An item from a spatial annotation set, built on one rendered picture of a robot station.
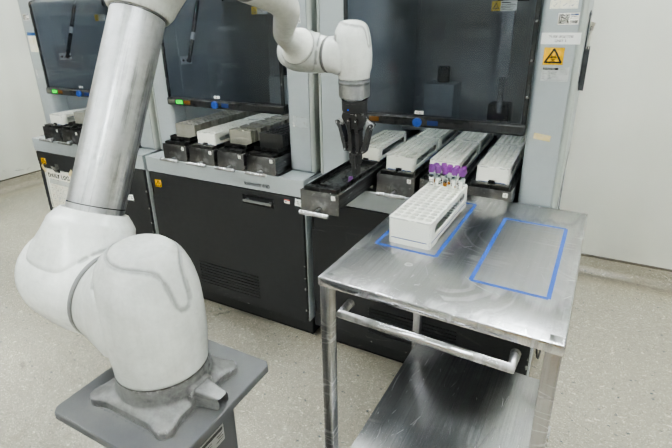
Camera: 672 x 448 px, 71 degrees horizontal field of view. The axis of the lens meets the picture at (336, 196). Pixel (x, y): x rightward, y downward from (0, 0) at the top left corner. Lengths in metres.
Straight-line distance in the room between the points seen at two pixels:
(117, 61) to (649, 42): 2.24
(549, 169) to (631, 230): 1.31
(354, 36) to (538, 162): 0.68
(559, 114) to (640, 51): 1.14
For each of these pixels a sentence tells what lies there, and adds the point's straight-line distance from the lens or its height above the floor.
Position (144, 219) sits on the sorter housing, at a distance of 2.45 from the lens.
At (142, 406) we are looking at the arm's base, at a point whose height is 0.73.
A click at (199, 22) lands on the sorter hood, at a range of 2.03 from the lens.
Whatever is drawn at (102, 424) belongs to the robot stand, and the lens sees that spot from 0.91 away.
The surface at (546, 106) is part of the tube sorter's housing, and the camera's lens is 1.52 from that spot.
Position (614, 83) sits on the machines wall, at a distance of 2.63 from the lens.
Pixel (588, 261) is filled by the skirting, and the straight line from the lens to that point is 2.89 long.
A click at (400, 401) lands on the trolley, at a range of 1.46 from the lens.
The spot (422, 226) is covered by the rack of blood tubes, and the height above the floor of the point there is 0.87.
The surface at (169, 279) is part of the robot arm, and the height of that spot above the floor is 0.93.
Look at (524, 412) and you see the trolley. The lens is 1.51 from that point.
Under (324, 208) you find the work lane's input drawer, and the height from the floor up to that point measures 0.76.
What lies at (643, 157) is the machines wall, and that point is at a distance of 2.70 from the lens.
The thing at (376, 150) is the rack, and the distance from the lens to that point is 1.70.
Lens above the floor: 1.30
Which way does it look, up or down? 21 degrees down
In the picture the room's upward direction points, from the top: 1 degrees counter-clockwise
